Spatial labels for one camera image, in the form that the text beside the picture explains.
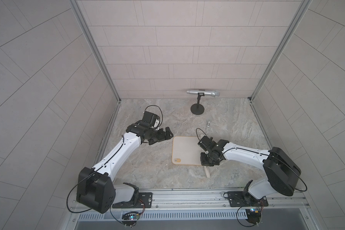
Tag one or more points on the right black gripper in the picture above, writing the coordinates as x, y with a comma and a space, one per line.
202, 158

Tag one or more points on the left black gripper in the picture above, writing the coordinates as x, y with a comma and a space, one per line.
159, 135

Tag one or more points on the white cutting board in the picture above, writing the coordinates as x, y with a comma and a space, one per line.
186, 151

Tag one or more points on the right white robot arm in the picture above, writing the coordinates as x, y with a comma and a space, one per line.
281, 173

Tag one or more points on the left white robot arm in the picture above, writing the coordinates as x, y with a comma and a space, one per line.
95, 187

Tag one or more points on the right green circuit board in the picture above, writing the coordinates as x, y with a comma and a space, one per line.
254, 216

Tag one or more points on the green circuit board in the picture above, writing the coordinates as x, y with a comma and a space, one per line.
130, 218
254, 216

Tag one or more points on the left green circuit board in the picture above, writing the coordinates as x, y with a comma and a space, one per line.
130, 218

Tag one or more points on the black microphone stand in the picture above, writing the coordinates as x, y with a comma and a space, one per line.
197, 108

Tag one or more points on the silver microphone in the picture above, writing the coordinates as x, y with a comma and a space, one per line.
204, 93

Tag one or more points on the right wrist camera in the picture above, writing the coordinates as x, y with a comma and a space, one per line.
206, 143

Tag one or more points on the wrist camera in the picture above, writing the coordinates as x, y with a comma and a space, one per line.
206, 143
151, 119

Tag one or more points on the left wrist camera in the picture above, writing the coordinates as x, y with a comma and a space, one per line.
151, 119

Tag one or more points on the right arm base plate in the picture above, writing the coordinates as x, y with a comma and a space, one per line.
244, 199

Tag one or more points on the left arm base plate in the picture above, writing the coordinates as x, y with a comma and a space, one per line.
143, 200

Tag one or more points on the aluminium mounting rail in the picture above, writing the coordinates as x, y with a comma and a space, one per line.
164, 199

